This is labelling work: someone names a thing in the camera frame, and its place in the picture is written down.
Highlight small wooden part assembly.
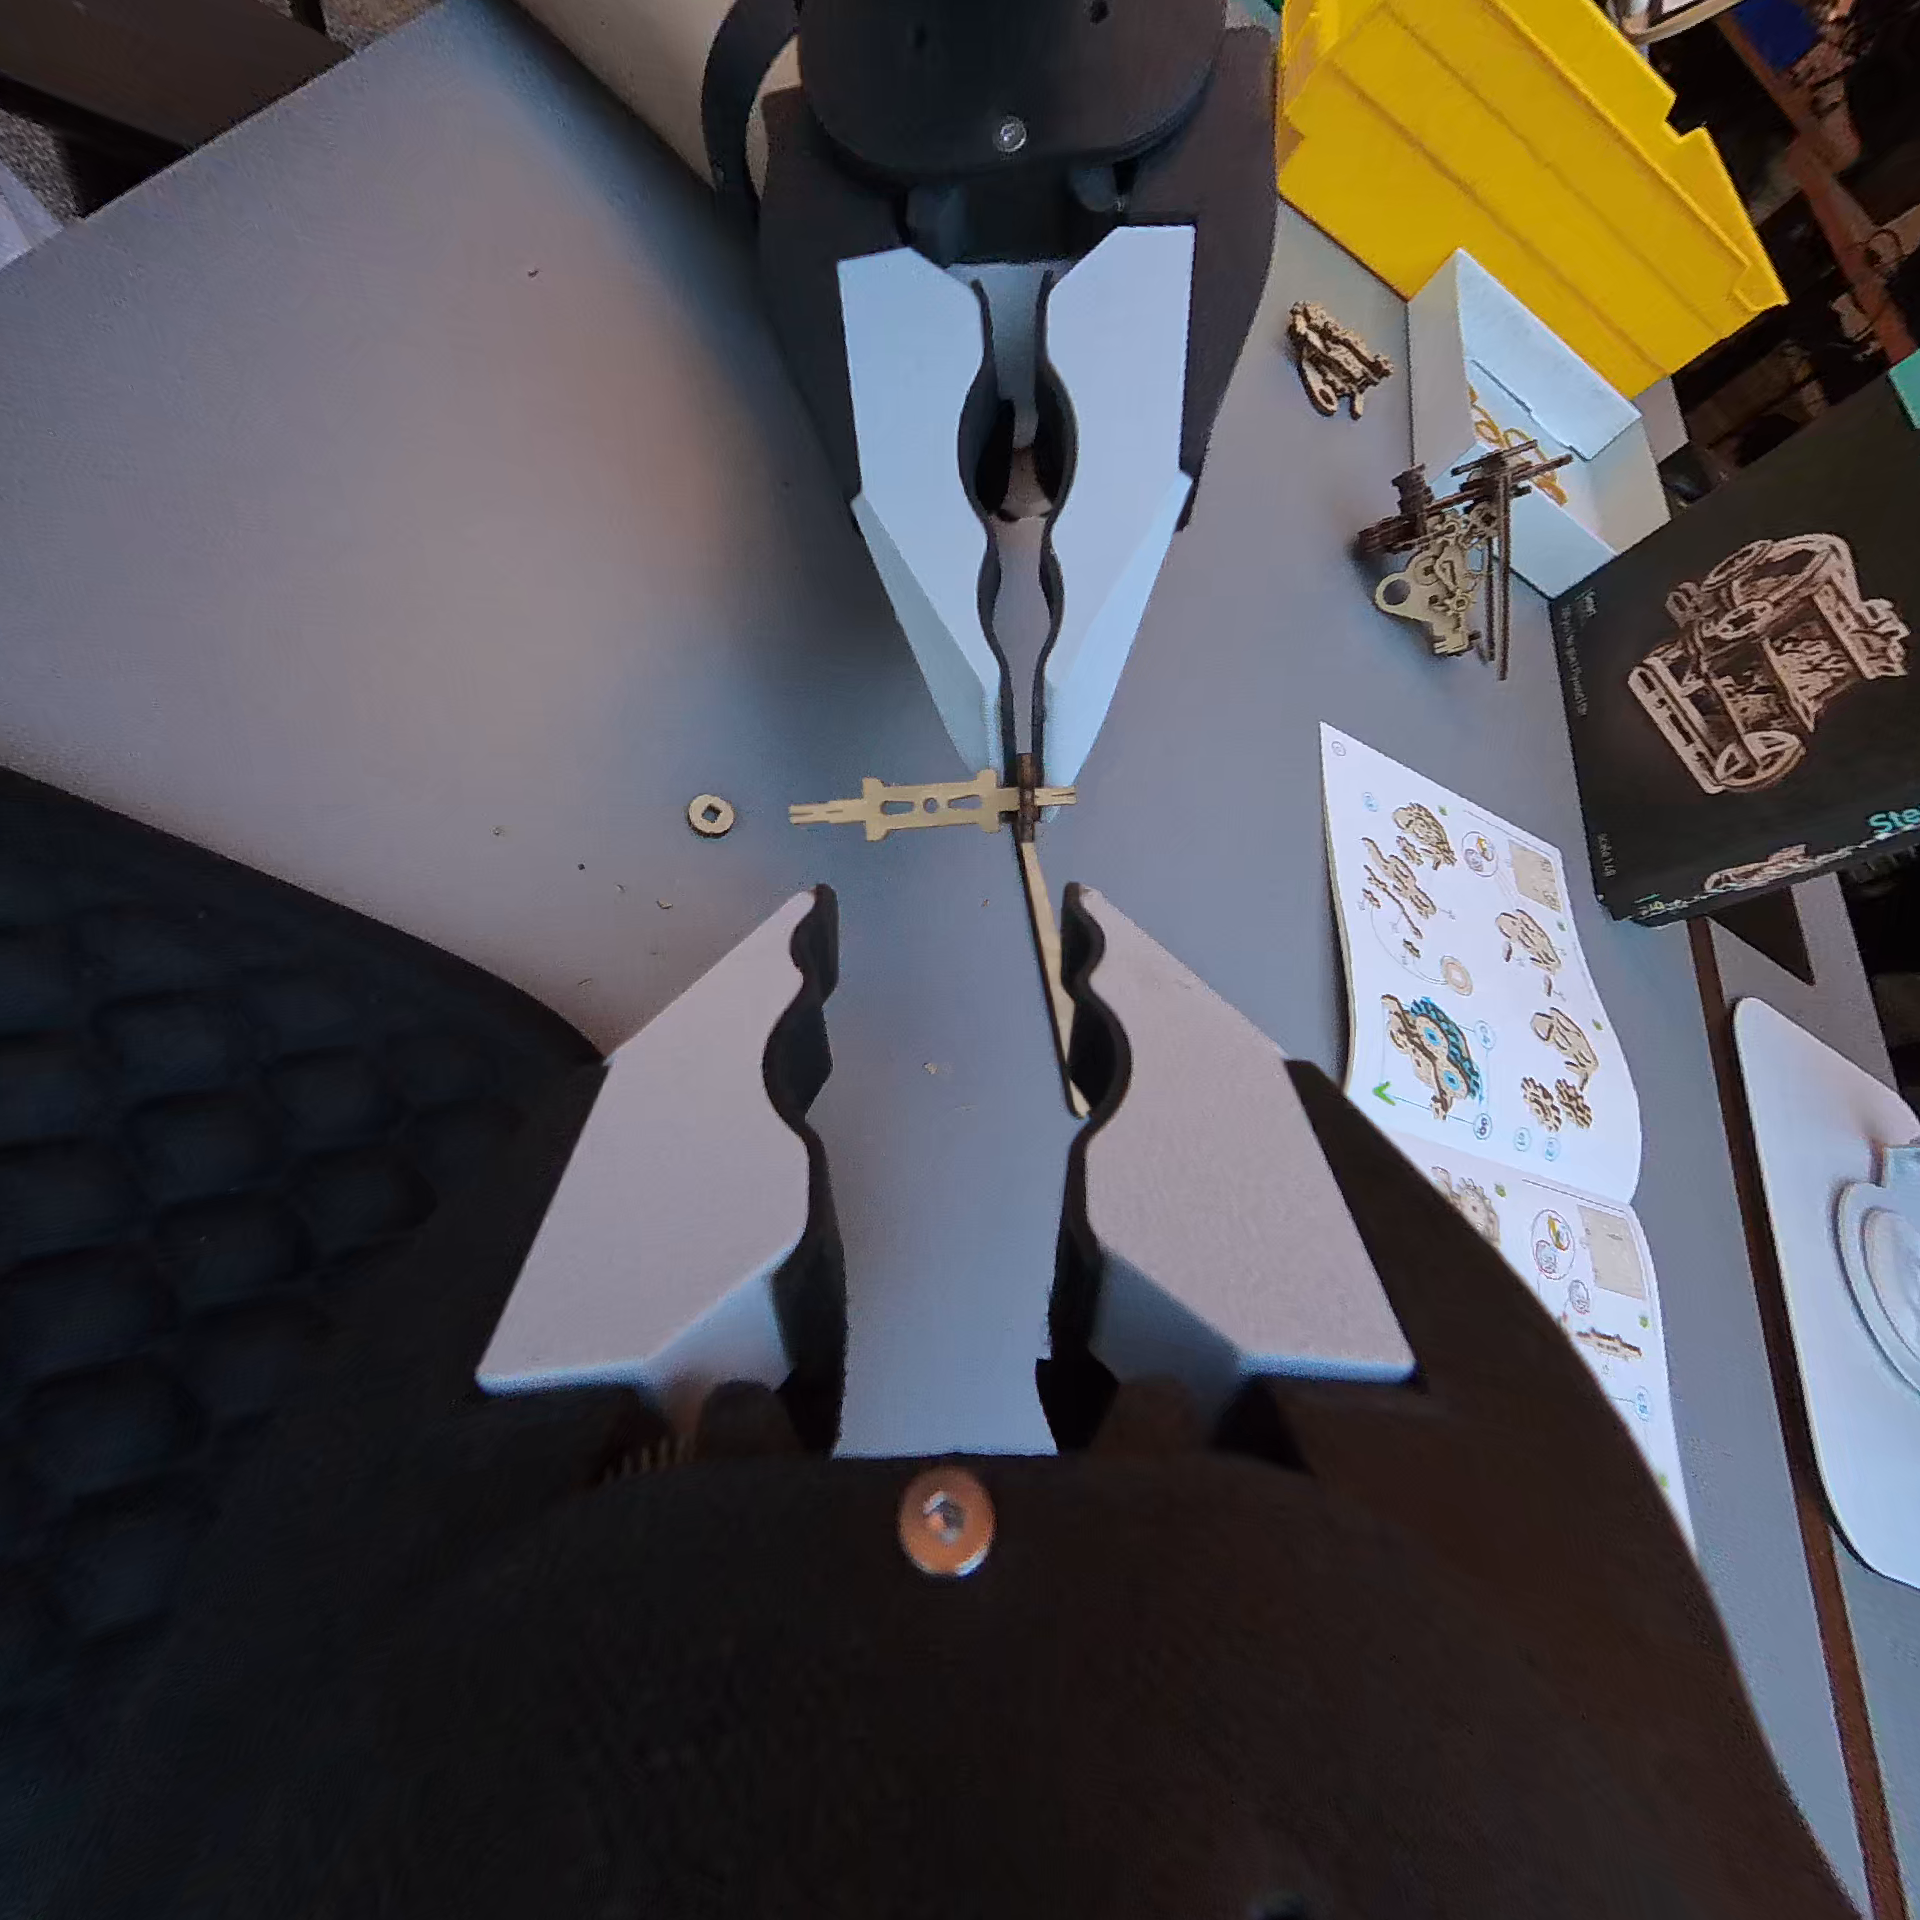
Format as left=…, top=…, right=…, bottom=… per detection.
left=1288, top=297, right=1399, bottom=421

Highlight dark wooden model assembly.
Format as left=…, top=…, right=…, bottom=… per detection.
left=1356, top=449, right=1576, bottom=684

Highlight slotted wooden axle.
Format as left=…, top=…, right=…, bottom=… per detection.
left=789, top=769, right=1083, bottom=845

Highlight loose wooden rings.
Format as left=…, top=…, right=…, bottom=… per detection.
left=1461, top=379, right=1573, bottom=498

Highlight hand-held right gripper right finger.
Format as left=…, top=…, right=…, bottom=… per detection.
left=1033, top=883, right=1419, bottom=1454

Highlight long flat wooden stick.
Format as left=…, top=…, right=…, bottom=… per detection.
left=1018, top=841, right=1093, bottom=1122

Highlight white cardboard tray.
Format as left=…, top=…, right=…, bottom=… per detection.
left=1405, top=246, right=1672, bottom=600

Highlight black honeycomb cushion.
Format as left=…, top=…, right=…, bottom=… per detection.
left=0, top=763, right=605, bottom=1920

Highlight dark chair frame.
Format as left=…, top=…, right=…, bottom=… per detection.
left=0, top=0, right=354, bottom=215

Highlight assembly instruction booklet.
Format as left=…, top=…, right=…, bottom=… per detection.
left=1316, top=723, right=1699, bottom=1549

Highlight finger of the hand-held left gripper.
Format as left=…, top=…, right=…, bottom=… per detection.
left=834, top=244, right=1036, bottom=769
left=1033, top=222, right=1206, bottom=774

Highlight yellow plastic bin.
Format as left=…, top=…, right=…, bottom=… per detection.
left=1275, top=0, right=1788, bottom=400

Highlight black model kit box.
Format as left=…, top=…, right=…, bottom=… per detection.
left=1548, top=351, right=1920, bottom=925

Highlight wooden document stand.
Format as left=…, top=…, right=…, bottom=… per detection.
left=1734, top=998, right=1920, bottom=1592

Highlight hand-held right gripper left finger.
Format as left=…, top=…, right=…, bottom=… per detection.
left=476, top=887, right=849, bottom=1454

